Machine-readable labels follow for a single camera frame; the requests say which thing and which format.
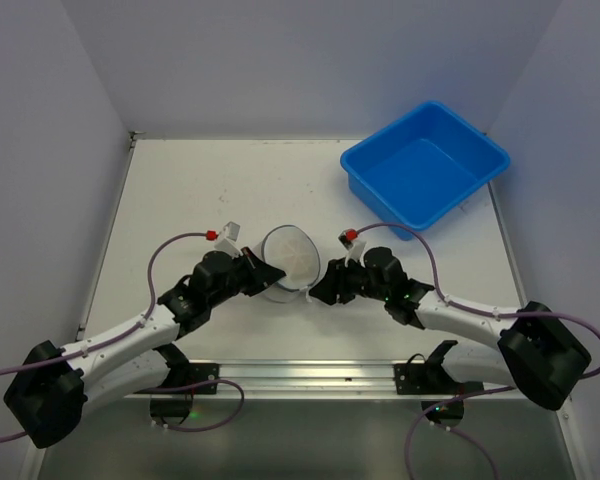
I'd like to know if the white mesh laundry bag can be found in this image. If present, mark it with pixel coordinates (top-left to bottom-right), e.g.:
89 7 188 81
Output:
256 225 321 303

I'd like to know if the blue plastic tub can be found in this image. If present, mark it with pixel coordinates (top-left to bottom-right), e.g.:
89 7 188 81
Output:
340 101 510 240

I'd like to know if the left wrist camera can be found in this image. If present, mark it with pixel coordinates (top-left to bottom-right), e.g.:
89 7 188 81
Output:
214 221 241 258

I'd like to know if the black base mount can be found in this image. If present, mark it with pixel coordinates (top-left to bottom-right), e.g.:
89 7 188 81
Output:
393 340 484 410
149 343 220 425

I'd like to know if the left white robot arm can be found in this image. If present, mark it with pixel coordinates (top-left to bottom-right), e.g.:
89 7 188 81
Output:
4 248 285 449

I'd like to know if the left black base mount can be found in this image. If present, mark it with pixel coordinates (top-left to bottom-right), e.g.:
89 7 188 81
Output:
149 343 220 425

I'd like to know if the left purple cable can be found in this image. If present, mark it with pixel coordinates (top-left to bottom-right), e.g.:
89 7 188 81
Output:
0 229 216 444

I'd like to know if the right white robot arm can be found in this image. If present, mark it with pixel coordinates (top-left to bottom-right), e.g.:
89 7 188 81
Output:
309 247 591 411

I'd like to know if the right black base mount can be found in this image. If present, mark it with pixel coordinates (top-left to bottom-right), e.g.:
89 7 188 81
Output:
393 340 484 410

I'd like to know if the aluminium mounting rail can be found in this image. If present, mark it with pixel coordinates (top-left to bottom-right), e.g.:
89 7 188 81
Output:
129 359 526 399

